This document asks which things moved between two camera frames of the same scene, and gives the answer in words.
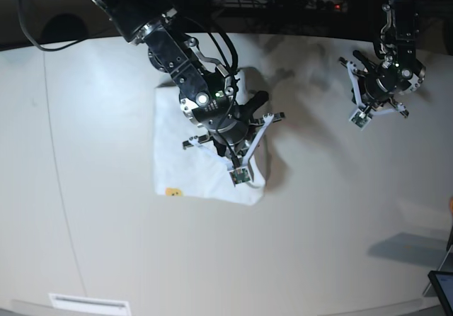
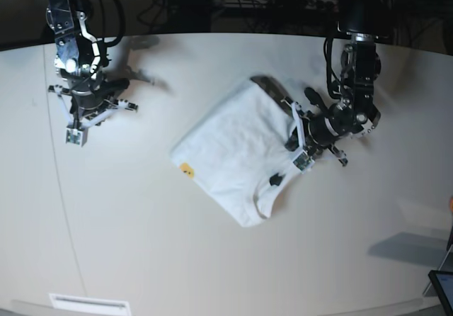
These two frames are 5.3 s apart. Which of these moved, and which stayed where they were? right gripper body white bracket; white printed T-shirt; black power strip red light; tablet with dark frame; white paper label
Moved: right gripper body white bracket; white printed T-shirt
Stayed: white paper label; tablet with dark frame; black power strip red light
